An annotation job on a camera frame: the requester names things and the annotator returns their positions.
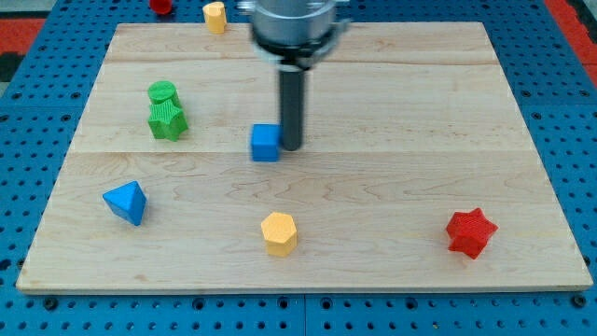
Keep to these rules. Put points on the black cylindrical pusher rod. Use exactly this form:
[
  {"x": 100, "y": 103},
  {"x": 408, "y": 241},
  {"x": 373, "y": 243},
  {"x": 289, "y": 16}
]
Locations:
[{"x": 291, "y": 100}]

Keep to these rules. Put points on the blue triangular prism block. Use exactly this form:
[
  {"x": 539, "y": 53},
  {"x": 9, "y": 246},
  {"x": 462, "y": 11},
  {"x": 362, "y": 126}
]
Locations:
[{"x": 128, "y": 202}]

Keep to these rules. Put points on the yellow hexagon block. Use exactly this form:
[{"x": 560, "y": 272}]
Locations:
[{"x": 280, "y": 234}]

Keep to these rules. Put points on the red cylinder block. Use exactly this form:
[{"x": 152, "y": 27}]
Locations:
[{"x": 161, "y": 7}]

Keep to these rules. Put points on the wooden board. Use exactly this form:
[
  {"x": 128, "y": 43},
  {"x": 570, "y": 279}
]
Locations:
[{"x": 406, "y": 124}]

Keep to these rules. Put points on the blue cube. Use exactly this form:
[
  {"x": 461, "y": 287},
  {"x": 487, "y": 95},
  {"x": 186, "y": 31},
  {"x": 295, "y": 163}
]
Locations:
[{"x": 264, "y": 142}]

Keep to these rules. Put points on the yellow heart block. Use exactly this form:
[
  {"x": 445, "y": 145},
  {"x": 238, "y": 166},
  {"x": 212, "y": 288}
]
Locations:
[{"x": 215, "y": 17}]

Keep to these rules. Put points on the green star block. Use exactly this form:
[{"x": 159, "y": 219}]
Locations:
[{"x": 166, "y": 121}]

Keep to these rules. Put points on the green cylinder block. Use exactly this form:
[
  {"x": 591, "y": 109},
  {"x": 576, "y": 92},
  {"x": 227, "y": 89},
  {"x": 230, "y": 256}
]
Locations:
[{"x": 162, "y": 91}]

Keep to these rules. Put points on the red star block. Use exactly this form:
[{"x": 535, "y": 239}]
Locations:
[{"x": 470, "y": 232}]

